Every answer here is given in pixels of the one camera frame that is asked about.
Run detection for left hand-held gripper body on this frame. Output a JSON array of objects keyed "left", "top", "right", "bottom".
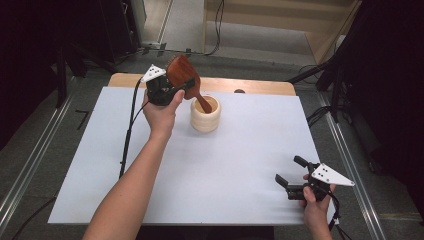
[{"left": 140, "top": 64, "right": 176, "bottom": 107}]

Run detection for light wooden partition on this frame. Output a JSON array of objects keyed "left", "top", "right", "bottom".
[{"left": 202, "top": 0, "right": 364, "bottom": 65}]

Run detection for brown wooden spatula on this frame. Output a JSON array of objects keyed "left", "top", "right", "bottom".
[{"left": 165, "top": 53, "right": 213, "bottom": 115}]

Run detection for pale wooden ribbed cup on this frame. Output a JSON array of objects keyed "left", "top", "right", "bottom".
[{"left": 190, "top": 94, "right": 222, "bottom": 134}]

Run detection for black cable bundle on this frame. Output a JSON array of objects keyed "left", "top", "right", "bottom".
[{"left": 305, "top": 105, "right": 335, "bottom": 129}]

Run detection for silver metal floor rail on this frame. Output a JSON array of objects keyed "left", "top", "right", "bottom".
[
  {"left": 0, "top": 75, "right": 78, "bottom": 228},
  {"left": 315, "top": 91, "right": 388, "bottom": 240}
]

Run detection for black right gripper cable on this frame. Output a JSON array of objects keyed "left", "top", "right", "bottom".
[{"left": 327, "top": 191, "right": 354, "bottom": 240}]

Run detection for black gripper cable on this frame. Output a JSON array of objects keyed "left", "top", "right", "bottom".
[
  {"left": 327, "top": 191, "right": 354, "bottom": 240},
  {"left": 118, "top": 77, "right": 150, "bottom": 180}
]

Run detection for black metal stand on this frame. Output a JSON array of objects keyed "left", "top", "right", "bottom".
[
  {"left": 287, "top": 49, "right": 355, "bottom": 124},
  {"left": 54, "top": 42, "right": 118, "bottom": 110}
]

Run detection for person's right hand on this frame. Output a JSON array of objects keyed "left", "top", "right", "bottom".
[{"left": 301, "top": 173, "right": 336, "bottom": 228}]

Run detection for white table sheet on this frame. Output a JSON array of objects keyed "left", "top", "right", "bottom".
[{"left": 48, "top": 86, "right": 340, "bottom": 226}]

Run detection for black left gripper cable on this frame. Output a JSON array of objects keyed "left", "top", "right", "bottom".
[{"left": 118, "top": 77, "right": 150, "bottom": 180}]

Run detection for dark cabinet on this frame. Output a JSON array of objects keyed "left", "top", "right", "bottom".
[{"left": 99, "top": 0, "right": 143, "bottom": 64}]

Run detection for person's left hand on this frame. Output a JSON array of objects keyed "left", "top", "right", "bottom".
[{"left": 142, "top": 89, "right": 186, "bottom": 140}]

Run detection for black floor cable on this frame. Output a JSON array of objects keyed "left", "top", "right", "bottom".
[{"left": 11, "top": 195, "right": 58, "bottom": 240}]

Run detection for light wooden table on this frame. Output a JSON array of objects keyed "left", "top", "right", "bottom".
[{"left": 108, "top": 73, "right": 297, "bottom": 97}]

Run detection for black hanging cables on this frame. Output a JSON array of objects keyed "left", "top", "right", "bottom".
[{"left": 201, "top": 0, "right": 226, "bottom": 57}]

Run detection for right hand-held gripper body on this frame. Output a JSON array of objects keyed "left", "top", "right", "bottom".
[{"left": 285, "top": 162, "right": 356, "bottom": 202}]

